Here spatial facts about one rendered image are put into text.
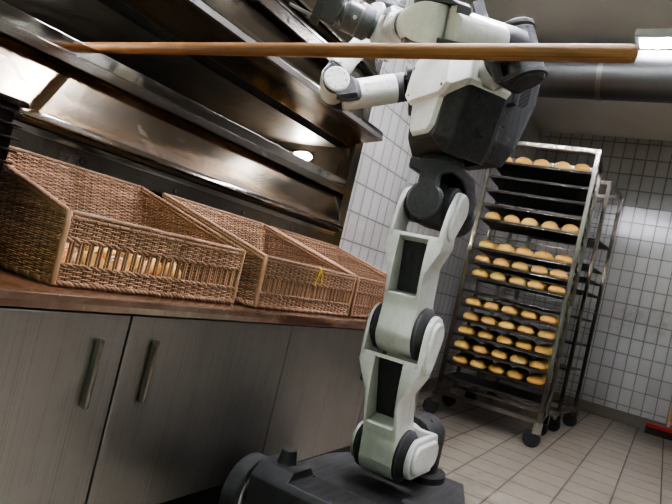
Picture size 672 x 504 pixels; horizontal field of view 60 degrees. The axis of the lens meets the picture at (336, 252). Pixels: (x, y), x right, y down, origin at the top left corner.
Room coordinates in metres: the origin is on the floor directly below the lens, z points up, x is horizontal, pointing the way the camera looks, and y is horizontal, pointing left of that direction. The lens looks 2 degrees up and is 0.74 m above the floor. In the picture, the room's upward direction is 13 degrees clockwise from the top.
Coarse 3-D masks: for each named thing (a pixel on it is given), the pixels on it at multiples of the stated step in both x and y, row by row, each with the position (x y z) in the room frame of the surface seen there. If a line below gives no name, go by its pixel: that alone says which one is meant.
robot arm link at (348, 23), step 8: (320, 0) 1.45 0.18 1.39; (328, 0) 1.45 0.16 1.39; (336, 0) 1.45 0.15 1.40; (344, 0) 1.45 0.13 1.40; (352, 0) 1.45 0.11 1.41; (360, 0) 1.46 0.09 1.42; (320, 8) 1.46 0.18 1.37; (328, 8) 1.46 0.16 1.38; (336, 8) 1.46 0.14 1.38; (344, 8) 1.46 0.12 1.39; (352, 8) 1.44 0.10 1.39; (360, 8) 1.45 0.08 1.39; (312, 16) 1.46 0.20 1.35; (320, 16) 1.47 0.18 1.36; (328, 16) 1.47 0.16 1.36; (336, 16) 1.46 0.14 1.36; (344, 16) 1.45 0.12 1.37; (352, 16) 1.45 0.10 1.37; (360, 16) 1.45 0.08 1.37; (344, 24) 1.46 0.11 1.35; (352, 24) 1.46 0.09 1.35; (344, 32) 1.50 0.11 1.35; (352, 32) 1.48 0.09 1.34
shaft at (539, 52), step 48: (96, 48) 1.62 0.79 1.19; (144, 48) 1.52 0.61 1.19; (192, 48) 1.42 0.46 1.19; (240, 48) 1.34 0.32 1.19; (288, 48) 1.27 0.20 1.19; (336, 48) 1.20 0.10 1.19; (384, 48) 1.14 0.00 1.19; (432, 48) 1.09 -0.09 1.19; (480, 48) 1.04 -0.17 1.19; (528, 48) 1.00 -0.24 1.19; (576, 48) 0.96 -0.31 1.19; (624, 48) 0.92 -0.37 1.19
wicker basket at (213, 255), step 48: (0, 192) 1.25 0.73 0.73; (48, 192) 1.55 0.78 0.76; (96, 192) 1.68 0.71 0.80; (144, 192) 1.81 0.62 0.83; (0, 240) 1.23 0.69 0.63; (48, 240) 1.15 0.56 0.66; (96, 240) 1.19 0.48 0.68; (144, 240) 1.30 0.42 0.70; (192, 240) 1.42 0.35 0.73; (96, 288) 1.21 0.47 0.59; (144, 288) 1.32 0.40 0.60; (192, 288) 1.45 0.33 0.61
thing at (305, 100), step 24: (120, 0) 1.69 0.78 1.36; (144, 0) 1.68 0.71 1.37; (168, 0) 1.67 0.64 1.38; (192, 0) 1.67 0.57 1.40; (168, 24) 1.81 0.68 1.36; (192, 24) 1.80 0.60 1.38; (216, 24) 1.79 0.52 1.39; (240, 72) 2.13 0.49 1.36; (264, 72) 2.11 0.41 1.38; (288, 72) 2.10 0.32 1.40; (288, 96) 2.32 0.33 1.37; (312, 96) 2.31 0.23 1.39; (312, 120) 2.58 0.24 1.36; (336, 120) 2.56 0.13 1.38; (360, 120) 2.60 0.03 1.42
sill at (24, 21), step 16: (0, 0) 1.38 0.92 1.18; (0, 16) 1.39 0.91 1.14; (16, 16) 1.42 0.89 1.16; (32, 32) 1.46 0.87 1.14; (48, 32) 1.49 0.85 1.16; (64, 48) 1.53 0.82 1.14; (80, 48) 1.57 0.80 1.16; (96, 64) 1.62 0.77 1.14; (112, 64) 1.66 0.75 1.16; (128, 80) 1.72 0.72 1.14; (144, 80) 1.76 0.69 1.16; (160, 96) 1.83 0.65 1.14; (176, 96) 1.88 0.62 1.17; (192, 112) 1.95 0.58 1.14; (208, 112) 2.01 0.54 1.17; (224, 128) 2.09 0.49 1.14; (240, 128) 2.16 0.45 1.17; (256, 144) 2.26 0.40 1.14; (272, 144) 2.34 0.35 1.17; (288, 160) 2.45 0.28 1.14; (304, 160) 2.55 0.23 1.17; (320, 176) 2.68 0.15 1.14; (336, 176) 2.79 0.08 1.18
